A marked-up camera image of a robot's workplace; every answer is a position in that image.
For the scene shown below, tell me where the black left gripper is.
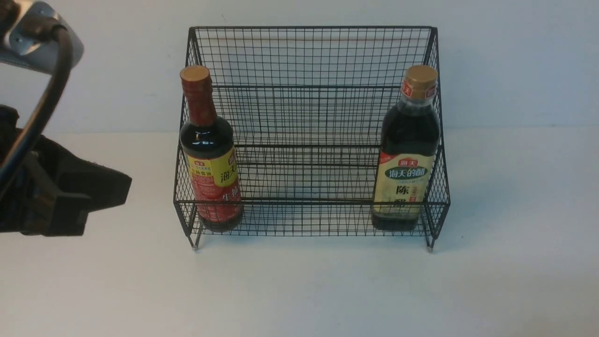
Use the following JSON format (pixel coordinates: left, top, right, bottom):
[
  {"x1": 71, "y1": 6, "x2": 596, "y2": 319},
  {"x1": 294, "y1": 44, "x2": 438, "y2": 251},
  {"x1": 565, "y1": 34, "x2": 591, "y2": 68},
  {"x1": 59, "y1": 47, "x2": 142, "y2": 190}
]
[{"x1": 0, "y1": 105, "x2": 132, "y2": 235}]

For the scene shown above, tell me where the soy sauce bottle red label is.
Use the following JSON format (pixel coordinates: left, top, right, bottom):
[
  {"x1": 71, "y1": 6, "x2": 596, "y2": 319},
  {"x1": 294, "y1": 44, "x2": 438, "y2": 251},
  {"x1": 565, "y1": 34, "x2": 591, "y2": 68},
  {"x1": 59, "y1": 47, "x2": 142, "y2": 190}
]
[{"x1": 179, "y1": 65, "x2": 244, "y2": 233}]

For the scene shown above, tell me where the vinegar bottle cream label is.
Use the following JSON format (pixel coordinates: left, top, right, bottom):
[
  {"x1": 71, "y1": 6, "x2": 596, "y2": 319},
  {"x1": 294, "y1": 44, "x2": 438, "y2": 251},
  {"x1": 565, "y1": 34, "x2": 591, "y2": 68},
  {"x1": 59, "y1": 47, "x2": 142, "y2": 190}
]
[{"x1": 372, "y1": 65, "x2": 440, "y2": 232}]

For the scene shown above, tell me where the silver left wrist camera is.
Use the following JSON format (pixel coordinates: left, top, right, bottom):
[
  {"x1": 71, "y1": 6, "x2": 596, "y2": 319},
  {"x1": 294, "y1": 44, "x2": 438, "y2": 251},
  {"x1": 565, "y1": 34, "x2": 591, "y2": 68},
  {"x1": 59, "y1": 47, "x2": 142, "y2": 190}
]
[{"x1": 0, "y1": 0, "x2": 84, "y2": 74}]

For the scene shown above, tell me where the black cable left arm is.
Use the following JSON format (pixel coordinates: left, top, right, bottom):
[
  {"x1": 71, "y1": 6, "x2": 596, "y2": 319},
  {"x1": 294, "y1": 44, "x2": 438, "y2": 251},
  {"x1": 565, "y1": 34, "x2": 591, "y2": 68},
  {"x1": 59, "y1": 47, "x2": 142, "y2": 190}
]
[{"x1": 0, "y1": 21, "x2": 74, "y2": 188}]

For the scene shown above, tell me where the black wire mesh shelf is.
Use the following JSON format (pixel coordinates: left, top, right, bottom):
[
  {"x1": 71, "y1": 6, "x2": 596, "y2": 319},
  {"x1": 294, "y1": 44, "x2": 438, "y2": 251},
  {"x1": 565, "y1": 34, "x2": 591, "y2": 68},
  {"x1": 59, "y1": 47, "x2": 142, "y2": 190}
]
[{"x1": 186, "y1": 26, "x2": 451, "y2": 252}]

